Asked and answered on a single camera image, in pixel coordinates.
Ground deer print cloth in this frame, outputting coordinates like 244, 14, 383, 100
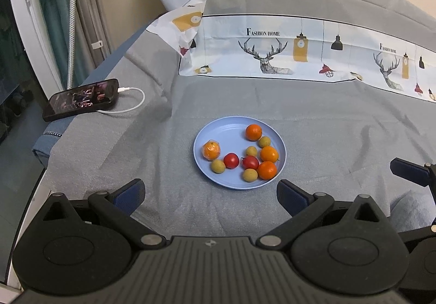
139, 0, 436, 102

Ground blue plastic plate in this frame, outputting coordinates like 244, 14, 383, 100
193, 116, 287, 191

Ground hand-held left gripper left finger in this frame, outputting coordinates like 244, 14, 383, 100
41, 179, 171, 251

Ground white window frame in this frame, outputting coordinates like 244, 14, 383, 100
3, 0, 67, 97

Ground grey curtain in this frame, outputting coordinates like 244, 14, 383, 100
73, 0, 113, 68

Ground teal cloth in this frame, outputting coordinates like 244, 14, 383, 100
32, 0, 87, 85

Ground orange mandarin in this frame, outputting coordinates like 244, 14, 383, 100
260, 146, 280, 163
246, 124, 263, 141
257, 161, 278, 180

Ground small red apple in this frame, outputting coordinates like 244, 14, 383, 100
242, 155, 260, 171
223, 152, 240, 169

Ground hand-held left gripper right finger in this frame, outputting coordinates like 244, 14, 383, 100
255, 180, 389, 250

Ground white charging cable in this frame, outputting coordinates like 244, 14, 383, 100
97, 86, 146, 116

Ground plastic-wrapped mandarin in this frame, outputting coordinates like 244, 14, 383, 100
202, 141, 221, 161

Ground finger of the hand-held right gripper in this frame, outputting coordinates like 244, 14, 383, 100
390, 157, 436, 204

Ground white bed frame edge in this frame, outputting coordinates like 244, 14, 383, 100
5, 161, 46, 291

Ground black smartphone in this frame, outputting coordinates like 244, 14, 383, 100
42, 78, 120, 122

